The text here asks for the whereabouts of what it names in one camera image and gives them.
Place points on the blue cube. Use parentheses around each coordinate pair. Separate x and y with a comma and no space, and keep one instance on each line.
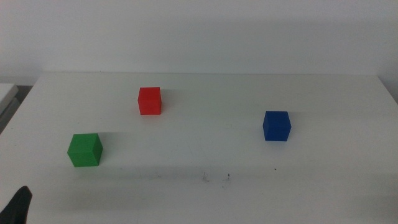
(276,126)

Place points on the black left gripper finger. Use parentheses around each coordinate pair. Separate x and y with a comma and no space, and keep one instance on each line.
(17,207)

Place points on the green cube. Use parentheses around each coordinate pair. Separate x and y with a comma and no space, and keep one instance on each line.
(84,151)

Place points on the red cube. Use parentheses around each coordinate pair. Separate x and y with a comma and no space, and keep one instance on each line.
(150,101)

